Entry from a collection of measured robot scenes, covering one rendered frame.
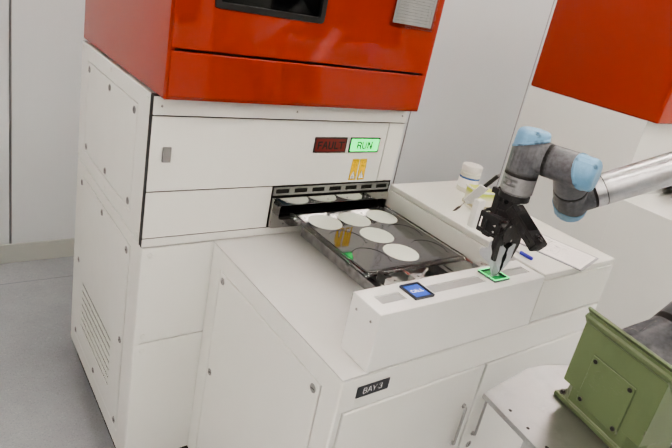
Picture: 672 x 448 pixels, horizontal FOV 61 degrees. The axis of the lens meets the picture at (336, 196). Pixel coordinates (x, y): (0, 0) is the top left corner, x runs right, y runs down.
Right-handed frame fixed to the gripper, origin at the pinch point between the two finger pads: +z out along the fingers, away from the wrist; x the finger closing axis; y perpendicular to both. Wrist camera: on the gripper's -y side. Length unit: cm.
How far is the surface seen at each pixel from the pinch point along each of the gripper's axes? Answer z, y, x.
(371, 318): 3.6, -1.5, 40.0
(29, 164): 47, 207, 68
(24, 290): 97, 180, 74
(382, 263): 7.5, 22.7, 15.8
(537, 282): 2.6, -3.9, -12.3
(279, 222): 11, 57, 26
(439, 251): 7.5, 24.0, -6.7
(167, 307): 35, 59, 57
